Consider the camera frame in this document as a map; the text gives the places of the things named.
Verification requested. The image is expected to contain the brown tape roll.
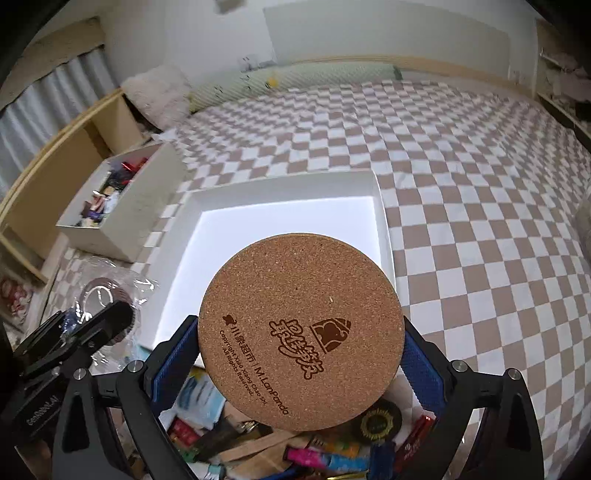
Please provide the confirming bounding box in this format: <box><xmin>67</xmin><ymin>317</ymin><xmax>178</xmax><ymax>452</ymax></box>
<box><xmin>62</xmin><ymin>256</ymin><xmax>158</xmax><ymax>373</ymax></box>

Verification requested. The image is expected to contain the plain cork coaster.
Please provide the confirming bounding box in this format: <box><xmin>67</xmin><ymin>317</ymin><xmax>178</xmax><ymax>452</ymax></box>
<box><xmin>197</xmin><ymin>232</ymin><xmax>406</xmax><ymax>433</ymax></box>

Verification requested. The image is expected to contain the blue white sachet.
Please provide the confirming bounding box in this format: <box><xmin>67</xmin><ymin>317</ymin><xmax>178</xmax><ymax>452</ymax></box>
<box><xmin>175</xmin><ymin>368</ymin><xmax>225</xmax><ymax>430</ymax></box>

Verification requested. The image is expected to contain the black round gold tin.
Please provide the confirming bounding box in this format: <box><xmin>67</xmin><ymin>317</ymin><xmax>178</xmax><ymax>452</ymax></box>
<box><xmin>353</xmin><ymin>399</ymin><xmax>403</xmax><ymax>444</ymax></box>

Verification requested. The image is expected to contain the white shallow tray box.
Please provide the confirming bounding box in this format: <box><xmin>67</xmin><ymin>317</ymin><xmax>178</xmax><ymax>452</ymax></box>
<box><xmin>138</xmin><ymin>170</ymin><xmax>396</xmax><ymax>350</ymax></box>

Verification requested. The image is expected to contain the beige shoe box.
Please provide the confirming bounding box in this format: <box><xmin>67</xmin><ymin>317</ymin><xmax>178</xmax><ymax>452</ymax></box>
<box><xmin>56</xmin><ymin>143</ymin><xmax>187</xmax><ymax>262</ymax></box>

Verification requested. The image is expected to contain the checkered bed sheet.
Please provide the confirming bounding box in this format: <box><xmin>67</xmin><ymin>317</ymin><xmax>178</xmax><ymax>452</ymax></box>
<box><xmin>45</xmin><ymin>75</ymin><xmax>591</xmax><ymax>480</ymax></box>

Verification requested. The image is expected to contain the wooden bedside shelf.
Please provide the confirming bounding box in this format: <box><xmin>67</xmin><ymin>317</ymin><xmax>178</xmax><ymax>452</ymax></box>
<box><xmin>0</xmin><ymin>87</ymin><xmax>144</xmax><ymax>333</ymax></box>

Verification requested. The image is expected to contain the grey curtain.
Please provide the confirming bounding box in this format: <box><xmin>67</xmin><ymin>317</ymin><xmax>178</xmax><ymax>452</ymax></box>
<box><xmin>1</xmin><ymin>46</ymin><xmax>118</xmax><ymax>194</ymax></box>

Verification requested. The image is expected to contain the fluffy white pillow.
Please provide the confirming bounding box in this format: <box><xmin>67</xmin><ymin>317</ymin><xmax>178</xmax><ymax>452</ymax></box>
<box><xmin>121</xmin><ymin>65</ymin><xmax>191</xmax><ymax>131</ymax></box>

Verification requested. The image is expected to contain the green long bolster pillow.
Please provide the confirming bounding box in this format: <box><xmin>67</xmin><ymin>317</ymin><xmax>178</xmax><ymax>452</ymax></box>
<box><xmin>186</xmin><ymin>61</ymin><xmax>403</xmax><ymax>113</ymax></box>

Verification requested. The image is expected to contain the wooden closet shelf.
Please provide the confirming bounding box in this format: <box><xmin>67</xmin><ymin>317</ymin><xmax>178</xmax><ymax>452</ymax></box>
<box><xmin>535</xmin><ymin>19</ymin><xmax>590</xmax><ymax>150</ymax></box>

